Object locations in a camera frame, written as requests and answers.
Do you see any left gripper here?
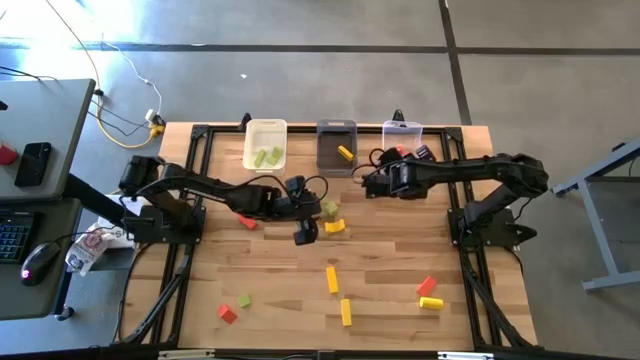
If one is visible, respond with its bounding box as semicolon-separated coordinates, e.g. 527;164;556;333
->
273;174;324;246

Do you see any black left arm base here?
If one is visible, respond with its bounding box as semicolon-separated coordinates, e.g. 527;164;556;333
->
124;204;206;245

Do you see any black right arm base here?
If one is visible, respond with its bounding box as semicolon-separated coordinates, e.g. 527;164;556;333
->
447;207;539;250

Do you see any clear plastic bin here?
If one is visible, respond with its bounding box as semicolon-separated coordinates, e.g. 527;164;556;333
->
380;119;425;161

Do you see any dark grey plastic bin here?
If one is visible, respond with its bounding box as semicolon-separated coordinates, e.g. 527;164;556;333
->
316;118;359;179

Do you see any white plastic bin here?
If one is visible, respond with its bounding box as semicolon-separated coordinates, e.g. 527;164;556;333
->
242;118;289;178

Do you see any black desk beam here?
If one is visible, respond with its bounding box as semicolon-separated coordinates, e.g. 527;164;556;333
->
62;172;129;229

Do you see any white printed plastic bag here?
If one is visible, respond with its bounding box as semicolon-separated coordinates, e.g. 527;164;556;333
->
64;194;151;277

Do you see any black computer mouse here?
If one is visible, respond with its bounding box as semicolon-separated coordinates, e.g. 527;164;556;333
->
19;241;62;287

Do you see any black smartphone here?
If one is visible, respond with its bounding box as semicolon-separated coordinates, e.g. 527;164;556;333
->
13;141;53;189

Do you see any light grey desk top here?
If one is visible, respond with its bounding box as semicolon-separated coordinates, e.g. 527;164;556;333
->
0;78;96;201

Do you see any dark grey desk top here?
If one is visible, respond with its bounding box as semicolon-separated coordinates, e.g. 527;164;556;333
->
0;197;84;321

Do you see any backlit black keyboard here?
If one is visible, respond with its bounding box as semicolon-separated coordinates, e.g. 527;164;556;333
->
0;209;36;265

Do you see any red object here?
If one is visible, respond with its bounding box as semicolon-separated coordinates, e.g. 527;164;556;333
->
0;141;20;167

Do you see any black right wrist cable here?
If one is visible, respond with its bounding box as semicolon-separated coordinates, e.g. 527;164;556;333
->
349;147;386;184

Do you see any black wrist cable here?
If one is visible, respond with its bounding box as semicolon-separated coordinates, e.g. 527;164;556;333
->
302;174;330;207
349;147;386;184

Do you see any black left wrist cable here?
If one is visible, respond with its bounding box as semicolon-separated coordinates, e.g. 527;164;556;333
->
302;174;330;207

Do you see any black aluminium table frame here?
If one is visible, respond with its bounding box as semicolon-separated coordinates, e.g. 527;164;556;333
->
112;122;539;351

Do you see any silver metal bracket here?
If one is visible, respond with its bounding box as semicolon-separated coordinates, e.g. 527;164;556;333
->
437;351;496;360
157;349;216;360

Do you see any yellow extension cable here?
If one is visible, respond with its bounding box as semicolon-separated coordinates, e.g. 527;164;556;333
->
43;0;166;150

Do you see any white cable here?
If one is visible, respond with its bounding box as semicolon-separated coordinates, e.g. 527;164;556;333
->
99;39;164;119

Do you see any grey metal table frame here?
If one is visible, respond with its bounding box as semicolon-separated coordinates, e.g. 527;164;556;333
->
551;137;640;293

